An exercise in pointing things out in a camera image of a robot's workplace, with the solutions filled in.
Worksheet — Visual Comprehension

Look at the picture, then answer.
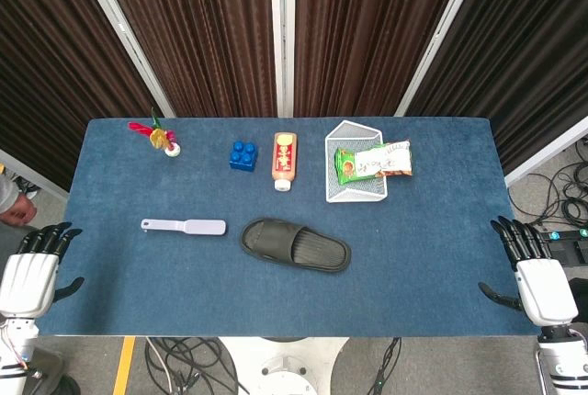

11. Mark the white screen frame post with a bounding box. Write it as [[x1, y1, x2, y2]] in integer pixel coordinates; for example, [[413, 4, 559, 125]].
[[268, 0, 298, 119], [394, 0, 488, 117], [71, 0, 177, 119]]

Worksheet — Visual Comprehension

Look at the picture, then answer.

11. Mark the colourful feather shuttlecock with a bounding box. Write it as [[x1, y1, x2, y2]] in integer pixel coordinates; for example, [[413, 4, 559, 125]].
[[127, 107, 182, 159]]

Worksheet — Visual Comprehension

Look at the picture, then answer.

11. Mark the bystander hand grey sleeve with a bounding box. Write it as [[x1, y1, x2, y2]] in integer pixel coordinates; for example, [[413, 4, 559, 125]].
[[0, 174, 38, 227]]

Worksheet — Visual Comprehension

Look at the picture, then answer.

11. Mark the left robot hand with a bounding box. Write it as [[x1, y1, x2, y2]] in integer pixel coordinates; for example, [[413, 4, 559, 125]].
[[0, 221, 86, 321]]

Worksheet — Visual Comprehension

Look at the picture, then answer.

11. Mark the white snack packet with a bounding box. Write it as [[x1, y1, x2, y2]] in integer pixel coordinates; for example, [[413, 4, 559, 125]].
[[354, 141, 413, 180]]

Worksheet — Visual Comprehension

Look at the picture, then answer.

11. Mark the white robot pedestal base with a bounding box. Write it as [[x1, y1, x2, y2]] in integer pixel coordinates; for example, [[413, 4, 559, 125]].
[[218, 337, 350, 395]]

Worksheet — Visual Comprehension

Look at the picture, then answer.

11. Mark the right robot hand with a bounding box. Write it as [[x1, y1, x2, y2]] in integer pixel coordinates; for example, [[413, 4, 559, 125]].
[[477, 215, 580, 327]]

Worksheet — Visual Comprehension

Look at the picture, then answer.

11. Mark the white wire mesh basket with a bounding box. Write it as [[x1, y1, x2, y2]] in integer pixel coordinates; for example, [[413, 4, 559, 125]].
[[324, 119, 390, 204]]

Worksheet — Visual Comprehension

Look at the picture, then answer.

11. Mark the black rubber slipper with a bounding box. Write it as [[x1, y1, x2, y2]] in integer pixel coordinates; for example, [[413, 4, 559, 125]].
[[240, 217, 353, 276]]

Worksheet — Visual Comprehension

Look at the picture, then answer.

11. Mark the brown pleated curtain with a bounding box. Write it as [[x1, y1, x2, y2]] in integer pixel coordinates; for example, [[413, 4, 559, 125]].
[[406, 0, 588, 175], [293, 0, 469, 119], [94, 0, 279, 119], [0, 0, 162, 192]]

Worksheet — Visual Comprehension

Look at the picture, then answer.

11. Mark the lilac handled shoe brush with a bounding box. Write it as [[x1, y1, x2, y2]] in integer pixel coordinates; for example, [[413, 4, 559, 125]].
[[141, 218, 228, 236]]

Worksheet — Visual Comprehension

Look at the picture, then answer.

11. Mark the black foot pedal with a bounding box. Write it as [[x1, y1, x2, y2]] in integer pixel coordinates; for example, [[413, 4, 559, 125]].
[[550, 241, 588, 277]]

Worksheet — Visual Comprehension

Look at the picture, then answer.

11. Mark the blue toy building block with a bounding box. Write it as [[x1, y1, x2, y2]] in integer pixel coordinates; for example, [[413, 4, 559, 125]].
[[229, 140, 259, 172]]

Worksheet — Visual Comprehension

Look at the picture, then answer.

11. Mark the green snack packet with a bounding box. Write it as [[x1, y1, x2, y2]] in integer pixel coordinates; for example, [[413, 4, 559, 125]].
[[334, 147, 364, 185]]

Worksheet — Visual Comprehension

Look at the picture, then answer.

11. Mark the black floor cable tangle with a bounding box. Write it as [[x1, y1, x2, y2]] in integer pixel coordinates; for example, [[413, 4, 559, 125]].
[[509, 137, 588, 231], [144, 337, 240, 395]]

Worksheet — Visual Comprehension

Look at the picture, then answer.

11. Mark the blue table cloth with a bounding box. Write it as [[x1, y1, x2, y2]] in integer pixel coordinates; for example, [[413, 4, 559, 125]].
[[35, 117, 541, 339]]

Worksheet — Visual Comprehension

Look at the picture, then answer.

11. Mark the yellow floor tape strip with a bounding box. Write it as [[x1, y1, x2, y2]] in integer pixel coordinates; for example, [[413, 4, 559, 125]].
[[112, 336, 137, 395]]

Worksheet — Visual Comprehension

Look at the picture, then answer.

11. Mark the white screen frame rail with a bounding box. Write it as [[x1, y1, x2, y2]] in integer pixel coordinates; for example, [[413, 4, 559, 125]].
[[0, 149, 70, 198], [504, 128, 588, 187]]

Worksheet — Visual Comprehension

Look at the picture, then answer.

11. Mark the orange sauce squeeze bottle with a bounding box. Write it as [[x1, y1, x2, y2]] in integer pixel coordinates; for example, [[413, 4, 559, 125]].
[[271, 131, 299, 193]]

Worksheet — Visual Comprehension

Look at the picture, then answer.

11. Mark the black single floor cable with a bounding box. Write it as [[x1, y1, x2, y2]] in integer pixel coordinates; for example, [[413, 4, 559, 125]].
[[367, 337, 401, 395]]

